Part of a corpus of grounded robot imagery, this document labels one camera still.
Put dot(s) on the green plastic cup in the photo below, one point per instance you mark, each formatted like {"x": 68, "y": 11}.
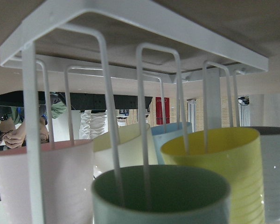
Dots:
{"x": 179, "y": 195}

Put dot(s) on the blue plastic cup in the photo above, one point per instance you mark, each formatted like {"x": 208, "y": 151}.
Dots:
{"x": 160, "y": 137}

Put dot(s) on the cream plastic cup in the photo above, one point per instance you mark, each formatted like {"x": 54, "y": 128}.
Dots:
{"x": 129, "y": 149}

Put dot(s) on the pink plastic cup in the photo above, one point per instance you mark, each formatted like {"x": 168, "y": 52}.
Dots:
{"x": 67, "y": 172}

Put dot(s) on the yellow plastic cup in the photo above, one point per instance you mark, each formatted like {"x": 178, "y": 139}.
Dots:
{"x": 234, "y": 153}

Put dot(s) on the grey plastic cup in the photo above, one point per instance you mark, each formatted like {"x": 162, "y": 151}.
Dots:
{"x": 270, "y": 150}

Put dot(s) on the seated person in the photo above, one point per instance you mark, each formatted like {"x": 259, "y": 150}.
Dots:
{"x": 13, "y": 125}

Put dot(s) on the white wire cup rack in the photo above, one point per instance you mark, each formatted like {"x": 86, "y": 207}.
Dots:
{"x": 144, "y": 15}

